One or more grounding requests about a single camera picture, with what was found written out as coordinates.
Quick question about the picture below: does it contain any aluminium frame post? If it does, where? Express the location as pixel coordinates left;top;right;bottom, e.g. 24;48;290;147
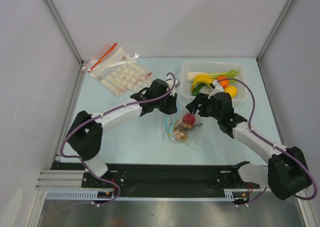
43;0;83;66
256;0;296;65

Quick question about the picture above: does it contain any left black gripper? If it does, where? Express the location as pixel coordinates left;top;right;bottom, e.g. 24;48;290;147
153;90;177;115

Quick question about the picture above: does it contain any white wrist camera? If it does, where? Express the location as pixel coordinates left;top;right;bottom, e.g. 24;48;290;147
208;80;224;99
165;77;180;96

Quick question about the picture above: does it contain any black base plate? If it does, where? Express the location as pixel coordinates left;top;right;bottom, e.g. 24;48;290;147
49;161;263;198

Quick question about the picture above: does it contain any green cucumber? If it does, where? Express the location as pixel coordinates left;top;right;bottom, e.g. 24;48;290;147
191;83;206;96

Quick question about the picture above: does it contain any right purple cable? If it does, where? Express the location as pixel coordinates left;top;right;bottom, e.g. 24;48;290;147
219;77;318;209

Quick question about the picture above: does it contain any right aluminium frame post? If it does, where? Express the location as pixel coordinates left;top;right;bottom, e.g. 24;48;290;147
256;0;296;65

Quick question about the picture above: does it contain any red zipper clear bag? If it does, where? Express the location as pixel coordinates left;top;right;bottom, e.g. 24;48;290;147
81;42;140;79

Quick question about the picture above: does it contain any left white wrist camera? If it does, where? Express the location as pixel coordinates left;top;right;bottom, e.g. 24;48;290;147
165;77;180;96

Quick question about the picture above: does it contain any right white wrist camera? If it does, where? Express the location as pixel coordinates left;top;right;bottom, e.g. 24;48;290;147
208;80;224;99

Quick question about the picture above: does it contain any green celery stalk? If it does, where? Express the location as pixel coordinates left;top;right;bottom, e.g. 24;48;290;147
186;69;241;82

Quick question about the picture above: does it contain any polka dot zip bag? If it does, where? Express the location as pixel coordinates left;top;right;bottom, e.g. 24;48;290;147
92;60;153;96

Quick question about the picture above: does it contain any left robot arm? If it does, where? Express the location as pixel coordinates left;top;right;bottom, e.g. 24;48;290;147
66;73;180;187

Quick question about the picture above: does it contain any brown longan bunch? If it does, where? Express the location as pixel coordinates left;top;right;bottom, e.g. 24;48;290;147
169;120;203;142

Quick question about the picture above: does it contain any white plastic basket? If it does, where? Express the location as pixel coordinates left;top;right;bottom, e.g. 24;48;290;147
180;60;245;100

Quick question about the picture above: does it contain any blue zipper clear bag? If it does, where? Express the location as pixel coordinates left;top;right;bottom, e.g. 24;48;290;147
164;108;204;149

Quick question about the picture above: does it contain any white slotted cable duct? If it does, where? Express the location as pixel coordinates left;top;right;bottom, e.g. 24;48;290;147
45;190;245;202

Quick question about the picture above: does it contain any yellow banana bunch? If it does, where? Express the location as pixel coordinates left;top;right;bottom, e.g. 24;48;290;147
191;74;215;92

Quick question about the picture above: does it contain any red pomegranate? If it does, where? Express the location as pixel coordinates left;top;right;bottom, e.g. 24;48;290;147
182;113;196;126

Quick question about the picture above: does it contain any orange fruit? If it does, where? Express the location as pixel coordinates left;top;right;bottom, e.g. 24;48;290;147
216;75;229;89

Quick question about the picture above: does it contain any left aluminium frame post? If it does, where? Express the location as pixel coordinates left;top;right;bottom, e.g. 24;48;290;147
43;0;83;66

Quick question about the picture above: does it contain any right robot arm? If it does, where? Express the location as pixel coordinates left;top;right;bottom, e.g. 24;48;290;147
186;92;318;200

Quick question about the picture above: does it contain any yellow lemon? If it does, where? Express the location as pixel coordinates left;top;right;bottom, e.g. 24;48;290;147
224;85;238;99

